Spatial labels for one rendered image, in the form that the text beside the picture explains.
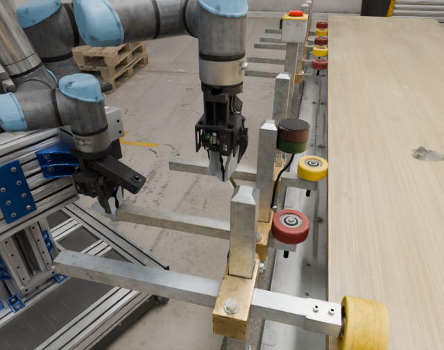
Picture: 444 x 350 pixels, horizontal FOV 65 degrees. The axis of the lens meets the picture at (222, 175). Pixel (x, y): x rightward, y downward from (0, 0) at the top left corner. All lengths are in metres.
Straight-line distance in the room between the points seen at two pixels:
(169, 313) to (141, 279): 1.14
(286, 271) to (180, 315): 0.78
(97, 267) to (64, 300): 0.99
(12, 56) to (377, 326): 0.81
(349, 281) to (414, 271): 0.13
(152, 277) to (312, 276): 0.58
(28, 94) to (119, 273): 0.39
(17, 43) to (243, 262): 0.62
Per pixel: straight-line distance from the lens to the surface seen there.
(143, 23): 0.59
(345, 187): 0.91
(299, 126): 0.68
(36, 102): 0.76
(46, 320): 1.58
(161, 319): 1.71
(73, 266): 0.64
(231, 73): 0.57
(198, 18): 0.57
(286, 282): 1.02
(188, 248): 1.97
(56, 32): 1.11
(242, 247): 0.52
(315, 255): 1.11
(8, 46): 0.86
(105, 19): 0.57
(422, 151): 1.14
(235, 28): 0.55
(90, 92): 0.74
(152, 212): 0.86
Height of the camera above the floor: 1.40
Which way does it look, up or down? 34 degrees down
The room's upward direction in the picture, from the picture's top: straight up
